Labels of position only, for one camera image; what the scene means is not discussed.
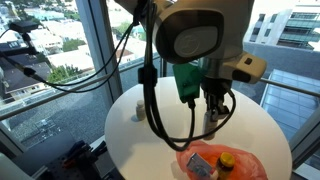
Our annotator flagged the wide pale window mullion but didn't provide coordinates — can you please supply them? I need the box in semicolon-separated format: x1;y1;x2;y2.
74;0;124;103

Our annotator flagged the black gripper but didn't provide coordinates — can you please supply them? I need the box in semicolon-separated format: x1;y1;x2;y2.
200;78;234;123

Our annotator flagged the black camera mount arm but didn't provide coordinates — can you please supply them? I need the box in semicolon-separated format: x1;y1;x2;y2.
0;33;39;58

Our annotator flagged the orange plastic bag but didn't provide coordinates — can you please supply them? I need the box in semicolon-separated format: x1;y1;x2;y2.
175;139;269;180

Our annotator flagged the metal window railing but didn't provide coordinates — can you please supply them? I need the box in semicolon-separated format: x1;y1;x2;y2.
259;77;320;98
0;54;164;122

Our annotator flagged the thick black cable bundle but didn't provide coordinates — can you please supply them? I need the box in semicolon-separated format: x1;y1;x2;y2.
133;0;238;153

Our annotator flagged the brown bottle yellow cap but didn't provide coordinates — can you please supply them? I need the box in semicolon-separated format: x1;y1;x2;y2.
215;152;236;180

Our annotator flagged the thin black camera cable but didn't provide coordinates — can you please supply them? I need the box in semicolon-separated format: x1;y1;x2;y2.
0;23;136;88
39;26;136;94

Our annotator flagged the blue handled clamp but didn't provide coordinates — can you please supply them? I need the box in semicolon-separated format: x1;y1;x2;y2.
64;140;88;160

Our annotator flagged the white cylindrical tube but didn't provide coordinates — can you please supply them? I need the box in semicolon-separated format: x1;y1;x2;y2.
202;109;220;141

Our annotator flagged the green wrist camera box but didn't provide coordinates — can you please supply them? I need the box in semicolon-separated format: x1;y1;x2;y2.
172;62;204;104

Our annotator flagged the blue mentos container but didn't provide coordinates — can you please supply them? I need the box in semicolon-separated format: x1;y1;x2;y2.
185;152;214;178

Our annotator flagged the black exterior camera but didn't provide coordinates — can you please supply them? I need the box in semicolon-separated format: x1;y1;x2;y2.
9;20;40;34

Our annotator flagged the slanted grey window frame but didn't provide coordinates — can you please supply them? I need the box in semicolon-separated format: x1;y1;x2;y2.
289;109;320;171

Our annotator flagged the dark equipment base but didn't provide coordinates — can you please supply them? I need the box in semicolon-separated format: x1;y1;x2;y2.
43;139;113;180

